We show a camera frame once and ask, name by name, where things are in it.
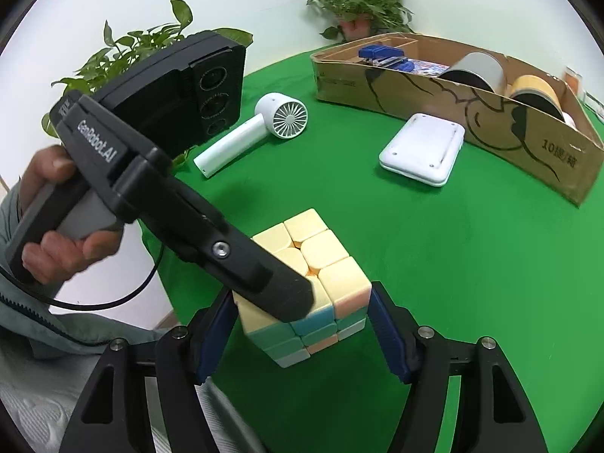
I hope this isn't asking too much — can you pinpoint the green potted plant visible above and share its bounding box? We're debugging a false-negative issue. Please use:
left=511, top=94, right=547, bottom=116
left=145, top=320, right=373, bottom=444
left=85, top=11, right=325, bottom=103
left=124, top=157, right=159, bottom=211
left=302, top=0, right=416, bottom=42
left=42, top=0, right=254, bottom=166

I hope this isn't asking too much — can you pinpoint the yellow label jar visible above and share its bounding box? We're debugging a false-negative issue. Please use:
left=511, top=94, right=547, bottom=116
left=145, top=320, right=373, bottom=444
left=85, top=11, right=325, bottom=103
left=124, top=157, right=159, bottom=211
left=507, top=74, right=579, bottom=128

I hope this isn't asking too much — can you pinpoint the colourful printed booklet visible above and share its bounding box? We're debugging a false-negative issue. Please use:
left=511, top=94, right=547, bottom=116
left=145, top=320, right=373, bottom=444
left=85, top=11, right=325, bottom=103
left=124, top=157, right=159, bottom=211
left=401, top=59, right=449, bottom=77

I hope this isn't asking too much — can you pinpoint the silver metal can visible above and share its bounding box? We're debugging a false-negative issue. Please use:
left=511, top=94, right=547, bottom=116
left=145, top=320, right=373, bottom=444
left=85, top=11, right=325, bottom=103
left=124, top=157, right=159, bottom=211
left=436, top=52, right=507, bottom=94

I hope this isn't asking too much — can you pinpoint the black cable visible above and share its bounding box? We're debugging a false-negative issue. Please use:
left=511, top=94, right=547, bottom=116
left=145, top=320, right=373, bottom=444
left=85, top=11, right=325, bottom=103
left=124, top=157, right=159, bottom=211
left=0, top=240, right=166, bottom=312

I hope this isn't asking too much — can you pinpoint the blue stapler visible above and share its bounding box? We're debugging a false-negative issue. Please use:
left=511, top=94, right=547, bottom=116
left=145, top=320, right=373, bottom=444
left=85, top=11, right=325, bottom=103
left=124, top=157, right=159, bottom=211
left=357, top=45, right=407, bottom=69

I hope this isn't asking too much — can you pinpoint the white handheld fan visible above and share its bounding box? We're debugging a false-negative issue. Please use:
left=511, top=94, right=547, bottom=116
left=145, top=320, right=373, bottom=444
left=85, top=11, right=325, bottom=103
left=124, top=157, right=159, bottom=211
left=193, top=93, right=310, bottom=179

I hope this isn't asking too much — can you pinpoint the green table cloth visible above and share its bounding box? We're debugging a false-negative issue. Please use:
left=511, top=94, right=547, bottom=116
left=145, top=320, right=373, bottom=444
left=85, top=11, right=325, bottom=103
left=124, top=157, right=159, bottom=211
left=139, top=45, right=604, bottom=453

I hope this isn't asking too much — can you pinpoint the person's left hand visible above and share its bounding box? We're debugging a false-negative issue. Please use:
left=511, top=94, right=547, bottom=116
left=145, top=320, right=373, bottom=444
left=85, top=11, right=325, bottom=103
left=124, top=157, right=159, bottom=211
left=19, top=145, right=124, bottom=286

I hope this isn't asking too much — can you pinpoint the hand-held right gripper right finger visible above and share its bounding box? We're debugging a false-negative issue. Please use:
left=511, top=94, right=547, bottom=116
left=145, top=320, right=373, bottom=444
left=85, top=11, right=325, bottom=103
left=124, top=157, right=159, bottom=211
left=368, top=280, right=550, bottom=453

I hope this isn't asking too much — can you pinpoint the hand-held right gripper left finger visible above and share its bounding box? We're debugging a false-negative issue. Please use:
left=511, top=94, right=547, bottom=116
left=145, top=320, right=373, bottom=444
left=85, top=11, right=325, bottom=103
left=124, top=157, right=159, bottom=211
left=59, top=288, right=236, bottom=453

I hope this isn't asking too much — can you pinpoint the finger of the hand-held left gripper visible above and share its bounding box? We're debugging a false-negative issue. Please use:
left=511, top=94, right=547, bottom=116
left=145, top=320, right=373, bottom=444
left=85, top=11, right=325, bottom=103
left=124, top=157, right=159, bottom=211
left=142, top=174, right=316, bottom=324

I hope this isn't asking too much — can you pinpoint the brown cardboard box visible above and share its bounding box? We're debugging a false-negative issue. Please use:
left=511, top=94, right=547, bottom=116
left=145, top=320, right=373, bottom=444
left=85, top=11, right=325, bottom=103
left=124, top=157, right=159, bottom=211
left=310, top=33, right=604, bottom=207

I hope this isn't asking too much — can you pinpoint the white plastic case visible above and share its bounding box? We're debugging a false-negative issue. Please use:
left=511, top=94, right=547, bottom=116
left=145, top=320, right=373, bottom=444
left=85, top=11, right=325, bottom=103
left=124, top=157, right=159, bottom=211
left=379, top=113, right=465, bottom=188

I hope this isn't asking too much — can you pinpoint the pastel puzzle cube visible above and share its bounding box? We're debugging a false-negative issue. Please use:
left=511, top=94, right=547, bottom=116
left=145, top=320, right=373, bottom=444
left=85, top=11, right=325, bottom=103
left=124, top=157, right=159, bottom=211
left=232, top=208, right=373, bottom=370

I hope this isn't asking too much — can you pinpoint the person's grey clothing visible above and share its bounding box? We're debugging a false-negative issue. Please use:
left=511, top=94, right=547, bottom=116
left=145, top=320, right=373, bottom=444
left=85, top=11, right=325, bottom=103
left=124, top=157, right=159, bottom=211
left=0, top=302, right=265, bottom=453

